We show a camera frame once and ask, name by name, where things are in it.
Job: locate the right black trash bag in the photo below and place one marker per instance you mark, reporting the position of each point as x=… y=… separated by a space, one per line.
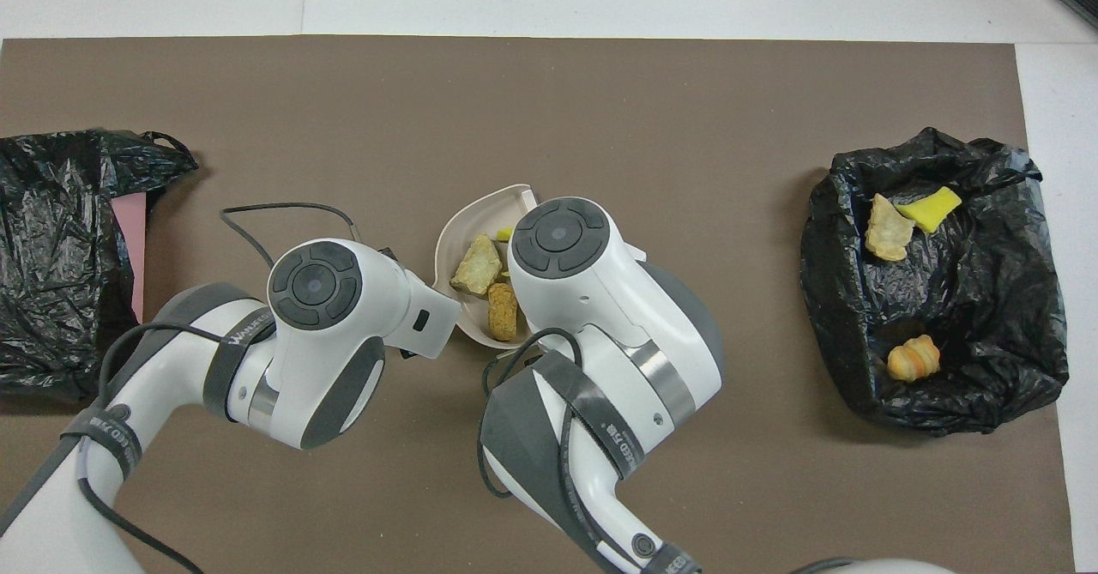
x=1004 y=299

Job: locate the brown toy bread roll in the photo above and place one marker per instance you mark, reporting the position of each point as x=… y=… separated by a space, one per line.
x=503 y=312

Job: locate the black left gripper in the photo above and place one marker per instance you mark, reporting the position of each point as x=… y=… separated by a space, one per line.
x=388 y=255

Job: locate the pale toy bread chunk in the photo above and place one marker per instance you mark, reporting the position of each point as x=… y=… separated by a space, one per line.
x=476 y=267
x=888 y=229

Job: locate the toy croissant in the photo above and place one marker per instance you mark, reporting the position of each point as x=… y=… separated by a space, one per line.
x=913 y=359

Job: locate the yellow green sponge piece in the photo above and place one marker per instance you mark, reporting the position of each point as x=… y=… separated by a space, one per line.
x=932 y=208

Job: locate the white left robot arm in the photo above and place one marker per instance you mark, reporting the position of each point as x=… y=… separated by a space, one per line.
x=326 y=334

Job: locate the beige plastic dustpan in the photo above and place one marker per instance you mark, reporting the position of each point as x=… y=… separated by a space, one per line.
x=455 y=239

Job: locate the pink bin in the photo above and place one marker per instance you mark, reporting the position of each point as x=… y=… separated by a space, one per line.
x=133 y=239

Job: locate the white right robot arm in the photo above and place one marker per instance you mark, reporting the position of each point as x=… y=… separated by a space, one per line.
x=600 y=317

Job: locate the black trash bag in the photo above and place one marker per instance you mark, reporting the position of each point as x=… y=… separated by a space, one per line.
x=1004 y=299
x=51 y=256

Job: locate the brown table mat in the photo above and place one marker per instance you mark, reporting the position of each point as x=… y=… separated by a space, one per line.
x=515 y=111

